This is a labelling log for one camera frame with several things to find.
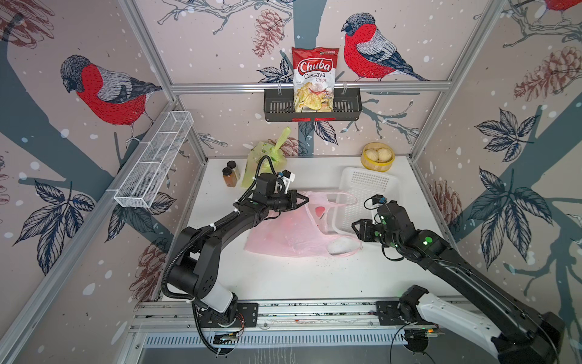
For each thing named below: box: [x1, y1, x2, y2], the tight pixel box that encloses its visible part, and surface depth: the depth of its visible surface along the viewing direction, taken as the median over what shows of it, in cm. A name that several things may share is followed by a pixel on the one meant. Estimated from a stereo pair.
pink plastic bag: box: [244, 191, 363, 257], surface depth 88 cm
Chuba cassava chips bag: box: [291, 47, 340, 113], surface depth 87 cm
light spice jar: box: [226, 160, 240, 181], surface depth 109 cm
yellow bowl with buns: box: [360, 141, 395, 173], surface depth 117 cm
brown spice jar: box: [222, 166, 238, 188], surface depth 106 cm
